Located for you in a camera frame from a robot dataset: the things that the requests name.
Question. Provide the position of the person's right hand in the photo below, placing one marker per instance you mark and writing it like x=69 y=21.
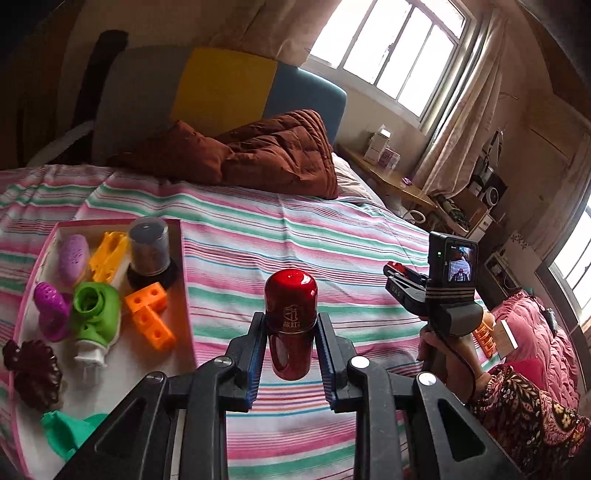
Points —
x=457 y=364

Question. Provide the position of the green plug-in device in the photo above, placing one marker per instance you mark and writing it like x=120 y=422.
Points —
x=97 y=318

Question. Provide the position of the pale pillow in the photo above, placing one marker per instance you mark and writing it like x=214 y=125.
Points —
x=351 y=182

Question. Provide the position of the magenta plastic scrubber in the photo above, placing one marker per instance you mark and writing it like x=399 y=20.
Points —
x=51 y=309

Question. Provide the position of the white carton box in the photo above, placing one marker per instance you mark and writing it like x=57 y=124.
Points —
x=376 y=145

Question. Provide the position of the small black object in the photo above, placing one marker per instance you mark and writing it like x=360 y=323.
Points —
x=550 y=318

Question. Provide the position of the orange block with holes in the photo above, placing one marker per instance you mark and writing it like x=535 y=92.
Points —
x=150 y=318

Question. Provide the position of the clear jar with black lid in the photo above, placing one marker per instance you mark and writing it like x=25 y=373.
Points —
x=147 y=244

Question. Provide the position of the yellow plastic block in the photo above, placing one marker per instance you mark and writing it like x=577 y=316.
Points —
x=108 y=258

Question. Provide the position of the small side window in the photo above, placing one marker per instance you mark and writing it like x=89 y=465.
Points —
x=572 y=267

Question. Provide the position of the short beige curtain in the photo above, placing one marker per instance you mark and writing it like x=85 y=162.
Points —
x=277 y=27

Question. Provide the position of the grey yellow blue headboard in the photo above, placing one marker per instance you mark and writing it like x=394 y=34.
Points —
x=217 y=87

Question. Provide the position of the black speaker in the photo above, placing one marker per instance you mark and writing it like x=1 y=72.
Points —
x=491 y=194

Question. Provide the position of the purple oval soap case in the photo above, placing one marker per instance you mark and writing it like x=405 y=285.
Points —
x=74 y=258

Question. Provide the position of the brown pegged massage brush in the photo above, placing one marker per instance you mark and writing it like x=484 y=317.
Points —
x=34 y=374

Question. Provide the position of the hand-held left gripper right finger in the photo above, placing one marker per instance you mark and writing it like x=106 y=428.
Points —
x=328 y=374

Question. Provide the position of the long beige curtain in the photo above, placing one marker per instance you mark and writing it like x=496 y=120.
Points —
x=461 y=129

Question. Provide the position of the wooden shelf unit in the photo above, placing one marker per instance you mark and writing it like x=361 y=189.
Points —
x=466 y=207

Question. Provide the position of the pink and white tray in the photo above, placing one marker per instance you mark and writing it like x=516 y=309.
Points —
x=124 y=378

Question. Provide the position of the purple box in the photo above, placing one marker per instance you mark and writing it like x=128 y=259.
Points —
x=389 y=159

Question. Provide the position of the large window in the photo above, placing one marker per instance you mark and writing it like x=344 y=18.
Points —
x=392 y=50

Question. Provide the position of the red metal bottle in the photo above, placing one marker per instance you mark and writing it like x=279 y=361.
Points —
x=291 y=300

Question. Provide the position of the wooden side desk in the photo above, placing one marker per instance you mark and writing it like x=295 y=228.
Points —
x=397 y=187

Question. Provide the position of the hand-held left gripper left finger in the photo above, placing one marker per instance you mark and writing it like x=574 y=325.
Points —
x=255 y=378

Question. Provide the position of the brown quilt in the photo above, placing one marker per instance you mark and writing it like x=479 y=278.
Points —
x=268 y=157

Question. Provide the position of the orange plastic rack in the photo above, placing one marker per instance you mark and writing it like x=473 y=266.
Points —
x=487 y=339

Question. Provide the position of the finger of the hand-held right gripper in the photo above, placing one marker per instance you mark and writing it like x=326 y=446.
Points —
x=406 y=273

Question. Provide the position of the white bed rail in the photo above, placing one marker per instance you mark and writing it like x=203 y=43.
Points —
x=60 y=145

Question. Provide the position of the pink quilt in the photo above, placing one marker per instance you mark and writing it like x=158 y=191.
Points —
x=545 y=360

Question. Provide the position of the person's right forearm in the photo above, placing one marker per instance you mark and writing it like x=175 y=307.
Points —
x=531 y=424

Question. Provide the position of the striped bed sheet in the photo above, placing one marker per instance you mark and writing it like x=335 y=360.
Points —
x=277 y=240

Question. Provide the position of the green plastic scoop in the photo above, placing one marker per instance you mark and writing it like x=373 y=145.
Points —
x=69 y=434

